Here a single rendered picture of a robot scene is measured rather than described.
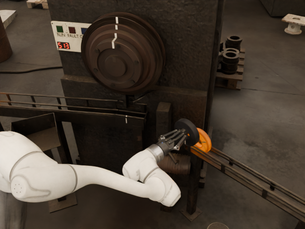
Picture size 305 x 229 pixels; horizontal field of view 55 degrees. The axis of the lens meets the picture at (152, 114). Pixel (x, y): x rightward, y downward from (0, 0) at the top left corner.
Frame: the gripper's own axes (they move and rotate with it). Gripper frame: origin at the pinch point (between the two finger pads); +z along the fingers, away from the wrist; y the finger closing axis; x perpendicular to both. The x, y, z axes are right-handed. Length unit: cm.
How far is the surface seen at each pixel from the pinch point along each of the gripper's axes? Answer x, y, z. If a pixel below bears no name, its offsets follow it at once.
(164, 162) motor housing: -33.1, -13.3, -4.6
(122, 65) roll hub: 28.8, -36.6, -9.5
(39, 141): -22, -76, -54
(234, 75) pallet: -79, -76, 167
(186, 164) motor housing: -32.9, -2.9, 3.7
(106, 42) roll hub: 41, -43, -12
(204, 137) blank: -8.4, 5.2, 8.7
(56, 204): -81, -72, -61
